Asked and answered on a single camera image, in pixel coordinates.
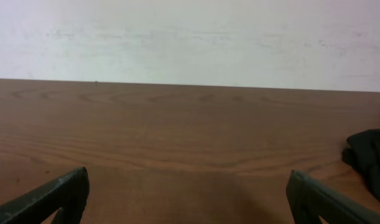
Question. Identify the black leggings with red waistband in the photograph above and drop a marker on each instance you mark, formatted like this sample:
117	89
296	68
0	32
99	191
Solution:
363	155

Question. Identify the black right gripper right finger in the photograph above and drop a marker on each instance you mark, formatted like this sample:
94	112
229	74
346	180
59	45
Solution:
311	202

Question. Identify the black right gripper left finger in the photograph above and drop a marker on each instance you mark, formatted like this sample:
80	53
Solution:
64	196

